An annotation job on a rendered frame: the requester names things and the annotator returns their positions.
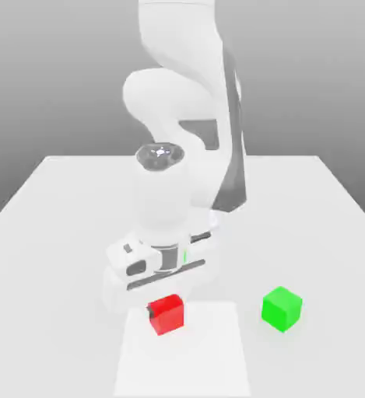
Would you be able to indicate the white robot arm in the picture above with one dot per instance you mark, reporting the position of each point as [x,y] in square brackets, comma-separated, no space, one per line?
[163,199]

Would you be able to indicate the small green cube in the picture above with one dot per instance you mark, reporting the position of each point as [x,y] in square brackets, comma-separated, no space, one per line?
[280,309]

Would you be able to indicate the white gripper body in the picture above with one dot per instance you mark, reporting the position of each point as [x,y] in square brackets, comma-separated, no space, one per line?
[169,281]

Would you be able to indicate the small red cube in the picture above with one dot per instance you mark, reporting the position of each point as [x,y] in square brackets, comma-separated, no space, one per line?
[166,317]

